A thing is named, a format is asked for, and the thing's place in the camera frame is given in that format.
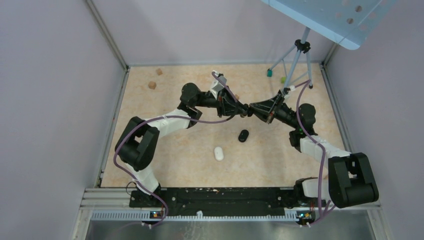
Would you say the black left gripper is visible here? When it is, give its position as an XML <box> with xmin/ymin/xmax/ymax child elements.
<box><xmin>194</xmin><ymin>85</ymin><xmax>248</xmax><ymax>118</ymax></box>

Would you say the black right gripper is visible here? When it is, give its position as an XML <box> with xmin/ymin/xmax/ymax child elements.
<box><xmin>248</xmin><ymin>94</ymin><xmax>300</xmax><ymax>130</ymax></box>

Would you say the black earbud charging case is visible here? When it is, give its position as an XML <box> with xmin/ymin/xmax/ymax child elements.
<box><xmin>237</xmin><ymin>129</ymin><xmax>250</xmax><ymax>143</ymax></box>

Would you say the white earbud charging case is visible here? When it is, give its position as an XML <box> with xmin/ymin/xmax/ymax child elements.
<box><xmin>213</xmin><ymin>146</ymin><xmax>225</xmax><ymax>161</ymax></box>

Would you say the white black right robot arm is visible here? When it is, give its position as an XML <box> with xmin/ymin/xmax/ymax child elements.
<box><xmin>249</xmin><ymin>92</ymin><xmax>380</xmax><ymax>209</ymax></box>

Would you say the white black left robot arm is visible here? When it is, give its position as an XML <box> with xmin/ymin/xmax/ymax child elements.
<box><xmin>113</xmin><ymin>82</ymin><xmax>252</xmax><ymax>207</ymax></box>

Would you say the grey tripod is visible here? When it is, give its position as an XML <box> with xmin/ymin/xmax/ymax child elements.
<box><xmin>266</xmin><ymin>27</ymin><xmax>313</xmax><ymax>89</ymax></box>

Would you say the light blue perforated panel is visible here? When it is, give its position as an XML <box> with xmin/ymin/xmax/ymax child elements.
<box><xmin>262</xmin><ymin>0</ymin><xmax>396</xmax><ymax>50</ymax></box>

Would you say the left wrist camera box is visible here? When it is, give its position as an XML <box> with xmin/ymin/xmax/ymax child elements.
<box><xmin>210</xmin><ymin>70</ymin><xmax>228</xmax><ymax>100</ymax></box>

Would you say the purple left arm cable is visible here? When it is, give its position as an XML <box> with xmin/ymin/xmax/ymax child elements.
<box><xmin>113</xmin><ymin>71</ymin><xmax>240</xmax><ymax>229</ymax></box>

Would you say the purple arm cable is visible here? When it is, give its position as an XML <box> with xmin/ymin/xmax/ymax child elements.
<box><xmin>113</xmin><ymin>71</ymin><xmax>240</xmax><ymax>229</ymax></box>
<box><xmin>291</xmin><ymin>79</ymin><xmax>337</xmax><ymax>228</ymax></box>

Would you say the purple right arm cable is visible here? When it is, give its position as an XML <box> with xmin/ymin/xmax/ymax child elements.
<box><xmin>291</xmin><ymin>79</ymin><xmax>337</xmax><ymax>228</ymax></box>

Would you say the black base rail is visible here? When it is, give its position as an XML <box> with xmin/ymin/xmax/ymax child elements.
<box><xmin>129</xmin><ymin>187</ymin><xmax>318</xmax><ymax>217</ymax></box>

